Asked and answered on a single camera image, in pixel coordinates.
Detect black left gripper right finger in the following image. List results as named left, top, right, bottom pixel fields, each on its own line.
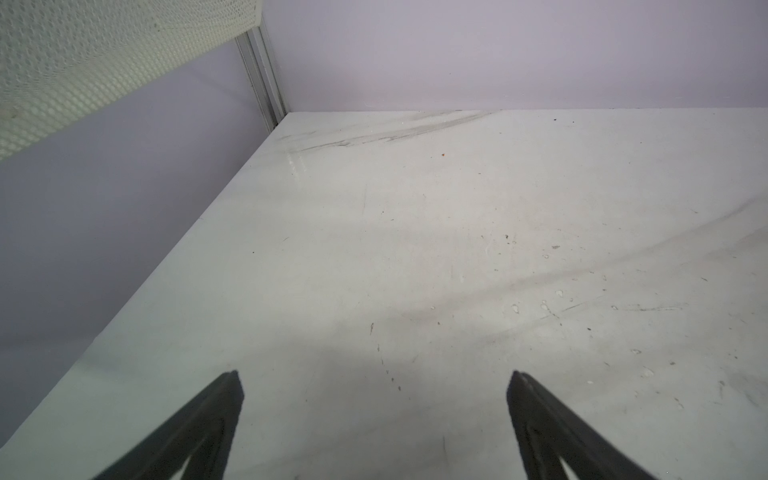
left=506, top=371, right=654, bottom=480

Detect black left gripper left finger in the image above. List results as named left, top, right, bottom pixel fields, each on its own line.
left=96, top=370, right=244, bottom=480

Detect white mesh two-tier shelf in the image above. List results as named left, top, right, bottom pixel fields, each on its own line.
left=1, top=0, right=263, bottom=159

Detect aluminium frame profiles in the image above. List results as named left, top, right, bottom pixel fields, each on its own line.
left=235, top=25, right=289, bottom=132

